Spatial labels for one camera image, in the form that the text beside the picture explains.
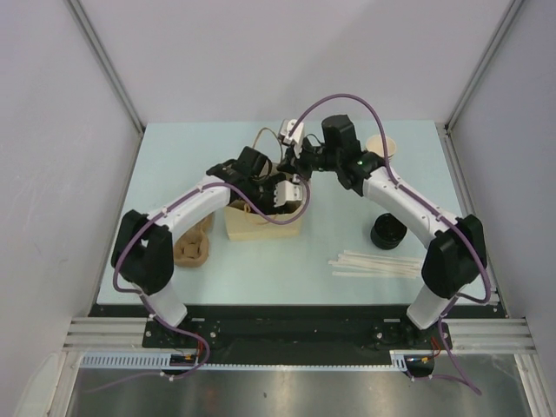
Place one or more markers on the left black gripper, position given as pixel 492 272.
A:
pixel 270 184

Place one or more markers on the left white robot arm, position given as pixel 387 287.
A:
pixel 143 254

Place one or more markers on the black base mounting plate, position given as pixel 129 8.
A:
pixel 305 333

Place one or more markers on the stack of paper cups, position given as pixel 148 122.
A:
pixel 385 150

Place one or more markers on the stack of black lids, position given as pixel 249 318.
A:
pixel 387 232

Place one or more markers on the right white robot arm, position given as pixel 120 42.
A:
pixel 456 250

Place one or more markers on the brown paper bag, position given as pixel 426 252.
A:
pixel 244 224

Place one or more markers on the brown pulp cup carrier stack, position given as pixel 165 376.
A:
pixel 191 250

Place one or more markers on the white slotted cable duct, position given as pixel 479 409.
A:
pixel 178 361

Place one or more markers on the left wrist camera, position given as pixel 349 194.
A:
pixel 289 190

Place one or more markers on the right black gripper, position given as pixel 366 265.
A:
pixel 294 165

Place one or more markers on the white wrapped straws bundle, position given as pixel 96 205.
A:
pixel 355 264

